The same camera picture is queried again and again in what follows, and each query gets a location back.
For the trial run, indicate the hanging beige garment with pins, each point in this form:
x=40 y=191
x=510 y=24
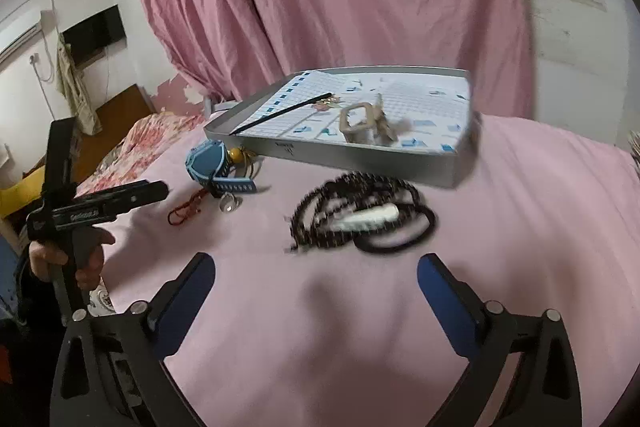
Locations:
x=70 y=83

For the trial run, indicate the gold flower brooch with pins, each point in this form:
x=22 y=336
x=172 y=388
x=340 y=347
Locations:
x=327 y=104

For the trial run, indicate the black hair stick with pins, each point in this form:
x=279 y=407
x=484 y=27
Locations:
x=281 y=112

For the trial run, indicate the wall mounted black television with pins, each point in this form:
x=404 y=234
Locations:
x=88 y=38

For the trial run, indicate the beige hair claw clip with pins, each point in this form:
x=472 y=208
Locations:
x=366 y=123

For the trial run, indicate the blue kids smartwatch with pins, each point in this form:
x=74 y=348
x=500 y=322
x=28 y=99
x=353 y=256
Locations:
x=209 y=164

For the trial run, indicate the left hand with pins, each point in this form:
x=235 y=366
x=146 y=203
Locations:
x=43 y=257

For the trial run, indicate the grey jewelry tray box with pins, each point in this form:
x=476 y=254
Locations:
x=444 y=170

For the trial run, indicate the pink bed sheet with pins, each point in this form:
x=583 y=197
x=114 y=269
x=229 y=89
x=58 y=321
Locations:
x=546 y=219

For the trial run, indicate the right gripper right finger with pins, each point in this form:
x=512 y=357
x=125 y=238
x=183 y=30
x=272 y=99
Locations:
x=458 y=310

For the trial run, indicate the wooden headboard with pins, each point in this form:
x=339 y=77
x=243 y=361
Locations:
x=117 y=117

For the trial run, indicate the white grid paper liner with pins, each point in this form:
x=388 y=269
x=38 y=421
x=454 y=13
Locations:
x=421 y=113

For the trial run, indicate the white air conditioner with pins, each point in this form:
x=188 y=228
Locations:
x=18 y=33

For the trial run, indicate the floral quilt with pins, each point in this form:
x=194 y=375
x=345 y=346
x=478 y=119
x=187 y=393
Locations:
x=148 y=138

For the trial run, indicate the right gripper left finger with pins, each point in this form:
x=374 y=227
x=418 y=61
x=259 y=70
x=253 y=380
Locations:
x=174 y=307

